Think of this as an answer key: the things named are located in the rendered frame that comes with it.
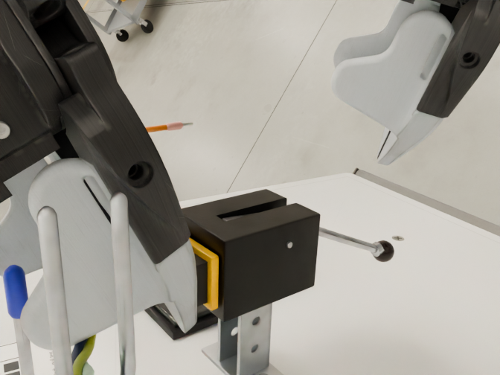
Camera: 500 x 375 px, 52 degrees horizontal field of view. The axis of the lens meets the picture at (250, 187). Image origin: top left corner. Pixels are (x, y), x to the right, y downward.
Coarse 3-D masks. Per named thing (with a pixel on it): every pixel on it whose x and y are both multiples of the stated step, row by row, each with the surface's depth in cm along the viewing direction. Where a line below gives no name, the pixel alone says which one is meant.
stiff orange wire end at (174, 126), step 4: (164, 124) 35; (168, 124) 35; (172, 124) 35; (176, 124) 35; (180, 124) 35; (184, 124) 36; (188, 124) 36; (192, 124) 36; (148, 128) 34; (152, 128) 34; (156, 128) 34; (160, 128) 34; (164, 128) 34; (168, 128) 35; (172, 128) 35; (176, 128) 35; (180, 128) 35
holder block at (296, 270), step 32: (256, 192) 27; (192, 224) 23; (224, 224) 23; (256, 224) 23; (288, 224) 23; (224, 256) 22; (256, 256) 23; (288, 256) 24; (224, 288) 22; (256, 288) 23; (288, 288) 25; (224, 320) 23
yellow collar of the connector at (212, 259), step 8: (192, 240) 23; (200, 248) 22; (200, 256) 22; (208, 256) 22; (216, 256) 22; (208, 264) 22; (216, 264) 22; (208, 272) 22; (216, 272) 22; (208, 280) 22; (216, 280) 22; (208, 288) 22; (216, 288) 22; (208, 296) 22; (216, 296) 22; (208, 304) 22; (216, 304) 22
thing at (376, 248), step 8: (240, 216) 24; (320, 232) 28; (328, 232) 28; (336, 232) 29; (336, 240) 29; (344, 240) 29; (352, 240) 30; (360, 240) 30; (360, 248) 31; (368, 248) 31; (376, 248) 32; (376, 256) 32
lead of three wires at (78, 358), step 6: (84, 342) 17; (90, 342) 18; (78, 348) 17; (84, 348) 17; (90, 348) 17; (72, 354) 17; (78, 354) 17; (84, 354) 16; (90, 354) 17; (72, 360) 16; (78, 360) 15; (84, 360) 16; (78, 366) 15; (84, 366) 15; (90, 366) 15; (78, 372) 14; (84, 372) 14; (90, 372) 14
